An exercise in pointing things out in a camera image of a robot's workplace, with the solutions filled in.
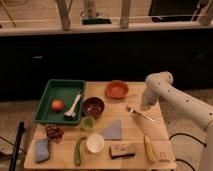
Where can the brown sponge block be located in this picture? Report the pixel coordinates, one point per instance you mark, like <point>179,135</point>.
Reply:
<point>122,150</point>

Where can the dark purple bowl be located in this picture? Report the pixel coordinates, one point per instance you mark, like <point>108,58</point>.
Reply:
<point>93,106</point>

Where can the brown grape bunch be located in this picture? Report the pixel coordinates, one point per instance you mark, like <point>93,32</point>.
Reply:
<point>54,132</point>

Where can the small green cup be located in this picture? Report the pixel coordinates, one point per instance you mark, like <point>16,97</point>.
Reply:
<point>87,123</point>

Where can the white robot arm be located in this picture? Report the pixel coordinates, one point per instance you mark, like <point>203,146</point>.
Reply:
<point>160,85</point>

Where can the green base stand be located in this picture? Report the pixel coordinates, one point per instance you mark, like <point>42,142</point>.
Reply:
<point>95,21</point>

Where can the black pole stand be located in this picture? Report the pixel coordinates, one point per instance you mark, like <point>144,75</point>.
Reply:
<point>16,148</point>

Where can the green cucumber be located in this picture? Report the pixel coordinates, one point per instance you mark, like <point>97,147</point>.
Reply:
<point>77,155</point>

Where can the silver metal fork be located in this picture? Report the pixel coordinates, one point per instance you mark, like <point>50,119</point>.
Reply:
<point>133,111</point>

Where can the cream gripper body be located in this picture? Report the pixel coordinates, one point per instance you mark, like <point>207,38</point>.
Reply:
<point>147,102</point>

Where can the yellow banana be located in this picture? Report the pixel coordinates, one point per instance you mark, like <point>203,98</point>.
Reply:
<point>149,149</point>

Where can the orange bowl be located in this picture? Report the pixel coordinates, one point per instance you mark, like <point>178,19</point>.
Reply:
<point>116,89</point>

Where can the white cup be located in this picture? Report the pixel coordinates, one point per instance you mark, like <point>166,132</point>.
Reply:
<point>95,143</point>

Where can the green plastic tray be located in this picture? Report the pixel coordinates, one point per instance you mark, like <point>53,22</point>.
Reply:
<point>65,90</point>

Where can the blue folded towel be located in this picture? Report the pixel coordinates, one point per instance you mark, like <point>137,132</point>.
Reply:
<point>42,150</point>

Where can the grey triangular cloth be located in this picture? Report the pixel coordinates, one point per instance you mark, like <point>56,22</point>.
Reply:
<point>113,131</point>

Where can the orange tomato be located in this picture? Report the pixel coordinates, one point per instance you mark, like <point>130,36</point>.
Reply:
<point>57,105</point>

